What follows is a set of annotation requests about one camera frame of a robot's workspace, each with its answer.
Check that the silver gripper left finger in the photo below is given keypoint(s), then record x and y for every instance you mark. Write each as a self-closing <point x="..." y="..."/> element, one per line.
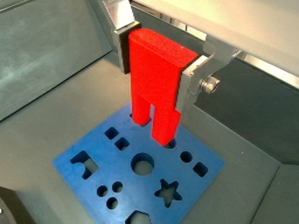
<point x="122" y="22"/>

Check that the red two-pronged peg object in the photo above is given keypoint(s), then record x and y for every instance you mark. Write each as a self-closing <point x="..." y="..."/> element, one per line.
<point x="158" y="60"/>

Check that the blue shape-sorting board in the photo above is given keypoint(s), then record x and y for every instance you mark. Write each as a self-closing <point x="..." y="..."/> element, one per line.
<point x="125" y="175"/>

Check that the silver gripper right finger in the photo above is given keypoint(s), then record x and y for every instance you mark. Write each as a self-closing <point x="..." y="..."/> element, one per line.
<point x="197" y="76"/>

